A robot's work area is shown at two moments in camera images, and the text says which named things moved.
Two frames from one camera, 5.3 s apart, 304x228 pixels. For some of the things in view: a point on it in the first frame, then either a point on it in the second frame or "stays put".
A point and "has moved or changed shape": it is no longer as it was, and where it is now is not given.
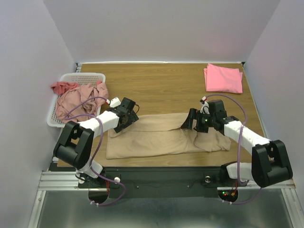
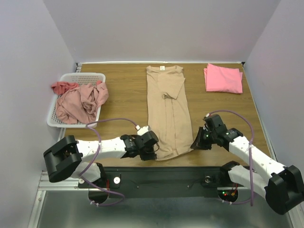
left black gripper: [132, 118] → [150, 156]
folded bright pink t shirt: [220, 79] stays put
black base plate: [159, 182] stays put
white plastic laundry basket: [80, 79] stays put
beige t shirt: [157, 134] has moved or changed shape
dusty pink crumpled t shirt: [80, 102] stays put
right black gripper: [198, 122] → [202, 139]
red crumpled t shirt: [60, 87] stays put
